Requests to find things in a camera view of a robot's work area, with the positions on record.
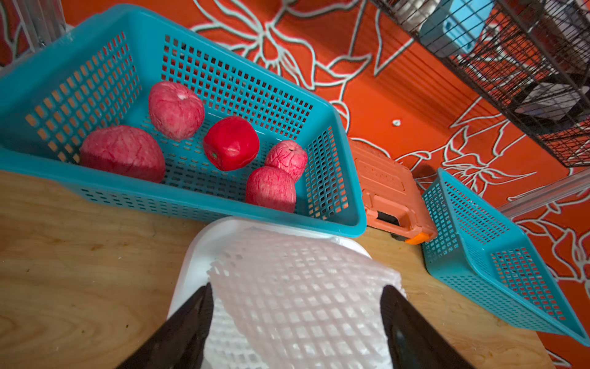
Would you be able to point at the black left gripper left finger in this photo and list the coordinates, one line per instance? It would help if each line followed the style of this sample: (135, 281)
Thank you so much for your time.
(180, 341)

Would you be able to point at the teal basket with netted apples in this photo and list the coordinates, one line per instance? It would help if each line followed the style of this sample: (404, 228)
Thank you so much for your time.
(488, 259)

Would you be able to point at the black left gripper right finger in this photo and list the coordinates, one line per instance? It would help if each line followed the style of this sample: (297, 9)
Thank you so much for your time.
(412, 340)

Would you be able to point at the netted apple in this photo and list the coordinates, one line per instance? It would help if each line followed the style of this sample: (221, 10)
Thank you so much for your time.
(272, 188)
(175, 110)
(288, 156)
(124, 150)

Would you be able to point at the white plastic tray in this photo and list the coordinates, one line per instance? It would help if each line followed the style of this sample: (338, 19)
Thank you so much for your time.
(198, 263)

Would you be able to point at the black wire wall basket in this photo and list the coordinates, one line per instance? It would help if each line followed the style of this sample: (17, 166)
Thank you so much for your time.
(523, 43)

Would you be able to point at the light blue flat box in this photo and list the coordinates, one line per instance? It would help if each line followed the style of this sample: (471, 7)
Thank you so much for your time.
(455, 26)

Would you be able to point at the teal empty basket left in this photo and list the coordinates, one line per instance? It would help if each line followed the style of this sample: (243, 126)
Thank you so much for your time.
(101, 74)

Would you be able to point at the orange plastic tool case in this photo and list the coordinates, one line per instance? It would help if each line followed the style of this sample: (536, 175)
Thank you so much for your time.
(392, 200)

